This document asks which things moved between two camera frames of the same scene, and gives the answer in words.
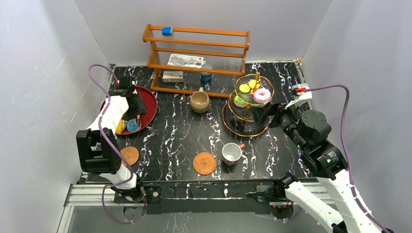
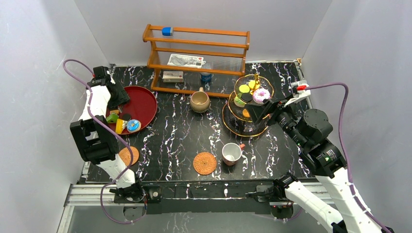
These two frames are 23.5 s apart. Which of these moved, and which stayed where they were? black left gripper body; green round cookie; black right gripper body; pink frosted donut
Moved: black left gripper body
Stayed: black right gripper body; pink frosted donut; green round cookie
